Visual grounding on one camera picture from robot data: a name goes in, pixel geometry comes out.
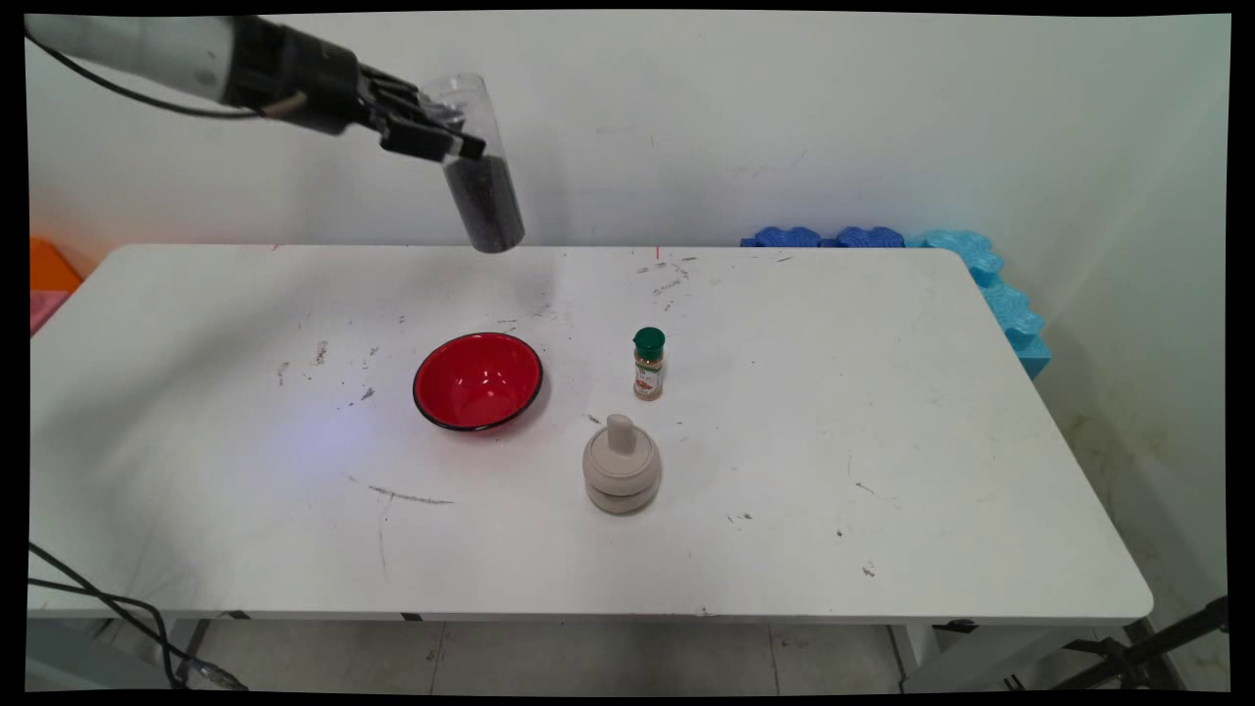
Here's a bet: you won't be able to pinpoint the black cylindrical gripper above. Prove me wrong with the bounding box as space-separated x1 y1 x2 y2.
221 18 487 164

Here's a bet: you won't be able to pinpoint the clear jar with black seeds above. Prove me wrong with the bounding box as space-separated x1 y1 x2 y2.
422 74 526 254

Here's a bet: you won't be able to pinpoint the red bowl with black rim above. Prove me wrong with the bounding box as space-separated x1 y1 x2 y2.
412 331 544 433

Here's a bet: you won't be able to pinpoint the spice bottle with green cap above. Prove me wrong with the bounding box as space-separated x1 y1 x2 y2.
632 327 667 401

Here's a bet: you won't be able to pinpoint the orange foam block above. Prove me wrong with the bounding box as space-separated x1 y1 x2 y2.
29 237 82 293

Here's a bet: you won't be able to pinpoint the pink foam block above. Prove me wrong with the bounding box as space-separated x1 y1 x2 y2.
29 290 70 336

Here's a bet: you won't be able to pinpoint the black tripod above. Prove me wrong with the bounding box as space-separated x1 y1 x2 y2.
1049 595 1229 690

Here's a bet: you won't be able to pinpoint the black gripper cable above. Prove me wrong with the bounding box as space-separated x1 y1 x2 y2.
25 32 305 121

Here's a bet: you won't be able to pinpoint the black floor cables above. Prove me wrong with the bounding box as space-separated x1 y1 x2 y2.
27 542 246 690

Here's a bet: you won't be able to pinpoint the white table leg frame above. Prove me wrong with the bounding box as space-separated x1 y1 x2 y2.
25 616 212 690
887 620 1114 692

